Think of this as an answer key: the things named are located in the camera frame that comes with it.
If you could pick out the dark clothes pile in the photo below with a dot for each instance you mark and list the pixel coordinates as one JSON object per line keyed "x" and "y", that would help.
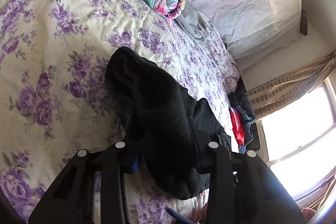
{"x": 240, "y": 101}

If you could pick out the red white blue garment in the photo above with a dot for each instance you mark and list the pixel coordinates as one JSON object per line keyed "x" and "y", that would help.
{"x": 237, "y": 128}

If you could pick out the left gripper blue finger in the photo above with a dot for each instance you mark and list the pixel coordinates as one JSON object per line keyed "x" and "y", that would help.
{"x": 135, "y": 164}

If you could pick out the black pants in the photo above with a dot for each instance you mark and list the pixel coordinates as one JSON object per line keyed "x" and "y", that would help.
{"x": 156, "y": 109}

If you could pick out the striped window curtain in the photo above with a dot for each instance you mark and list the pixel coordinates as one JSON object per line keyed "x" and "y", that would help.
{"x": 278, "y": 93}

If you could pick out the purple floral bedspread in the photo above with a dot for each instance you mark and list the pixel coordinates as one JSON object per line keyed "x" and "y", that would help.
{"x": 53, "y": 100}

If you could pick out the grey folded garment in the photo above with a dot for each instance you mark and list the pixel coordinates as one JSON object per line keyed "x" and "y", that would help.
{"x": 194, "y": 24}

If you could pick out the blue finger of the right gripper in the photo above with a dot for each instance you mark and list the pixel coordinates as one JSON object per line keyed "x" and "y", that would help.
{"x": 179, "y": 219}

